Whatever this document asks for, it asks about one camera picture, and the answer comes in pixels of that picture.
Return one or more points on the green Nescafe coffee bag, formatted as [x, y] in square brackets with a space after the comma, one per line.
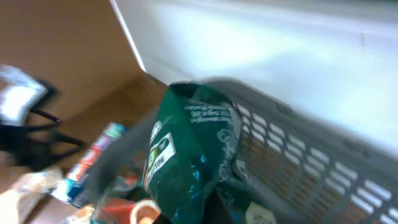
[178, 167]

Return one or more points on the grey plastic basket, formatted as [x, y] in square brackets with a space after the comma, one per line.
[306, 172]

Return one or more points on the Kleenex tissue multipack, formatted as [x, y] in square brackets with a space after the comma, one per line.
[72, 189]

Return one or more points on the black chair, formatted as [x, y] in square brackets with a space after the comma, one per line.
[27, 132]

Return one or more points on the beige crumpled packet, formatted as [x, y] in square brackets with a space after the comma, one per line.
[21, 190]

